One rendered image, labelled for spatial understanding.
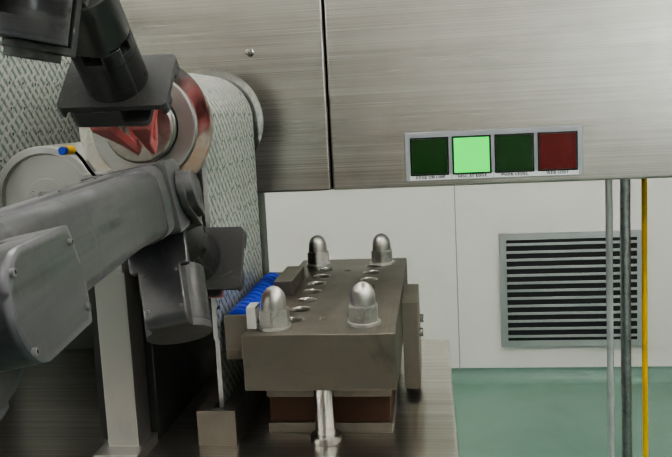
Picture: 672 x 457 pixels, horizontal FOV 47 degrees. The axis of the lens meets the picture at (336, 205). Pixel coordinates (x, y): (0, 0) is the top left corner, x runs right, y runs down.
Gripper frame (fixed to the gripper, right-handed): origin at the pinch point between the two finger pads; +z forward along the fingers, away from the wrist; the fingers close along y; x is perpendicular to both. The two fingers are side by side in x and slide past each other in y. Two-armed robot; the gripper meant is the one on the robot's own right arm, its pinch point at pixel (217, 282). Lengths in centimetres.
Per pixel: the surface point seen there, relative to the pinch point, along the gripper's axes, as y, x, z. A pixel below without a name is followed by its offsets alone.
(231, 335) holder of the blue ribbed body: 1.6, -5.7, 1.4
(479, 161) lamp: 31.1, 23.1, 21.2
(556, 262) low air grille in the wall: 79, 79, 255
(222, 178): 0.3, 11.9, -1.7
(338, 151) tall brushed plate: 10.8, 25.5, 20.8
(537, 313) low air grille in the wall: 70, 58, 266
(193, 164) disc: -1.0, 10.6, -8.6
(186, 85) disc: -1.1, 18.0, -12.6
